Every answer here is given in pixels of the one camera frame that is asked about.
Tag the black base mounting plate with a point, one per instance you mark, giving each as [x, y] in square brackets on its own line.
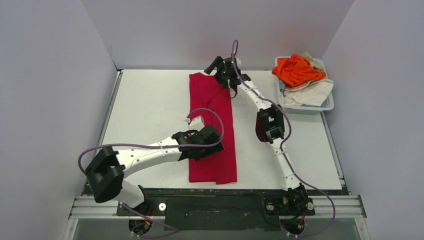
[221, 209]

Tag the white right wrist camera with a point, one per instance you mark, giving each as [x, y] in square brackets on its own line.
[238, 61]

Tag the white plastic laundry basket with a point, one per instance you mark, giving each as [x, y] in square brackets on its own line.
[317, 64]

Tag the cream white t-shirt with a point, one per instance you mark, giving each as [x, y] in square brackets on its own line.
[311, 94]

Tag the aluminium rail frame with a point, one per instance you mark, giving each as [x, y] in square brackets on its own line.
[343, 218]

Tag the red t-shirt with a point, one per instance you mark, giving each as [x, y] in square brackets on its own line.
[220, 168]

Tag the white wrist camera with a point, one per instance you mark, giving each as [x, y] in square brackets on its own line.
[238, 61]
[197, 123]

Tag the light blue garment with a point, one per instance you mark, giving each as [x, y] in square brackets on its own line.
[281, 85]

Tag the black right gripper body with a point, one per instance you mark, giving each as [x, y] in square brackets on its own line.
[218, 67]

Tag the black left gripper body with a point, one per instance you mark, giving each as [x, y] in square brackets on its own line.
[205, 149]

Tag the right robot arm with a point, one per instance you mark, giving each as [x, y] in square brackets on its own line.
[270, 129]

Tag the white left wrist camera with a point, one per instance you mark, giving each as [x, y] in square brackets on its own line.
[197, 123]

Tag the orange t-shirt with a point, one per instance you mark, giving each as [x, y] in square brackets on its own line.
[296, 70]

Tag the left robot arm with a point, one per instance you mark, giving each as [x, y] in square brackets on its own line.
[107, 172]

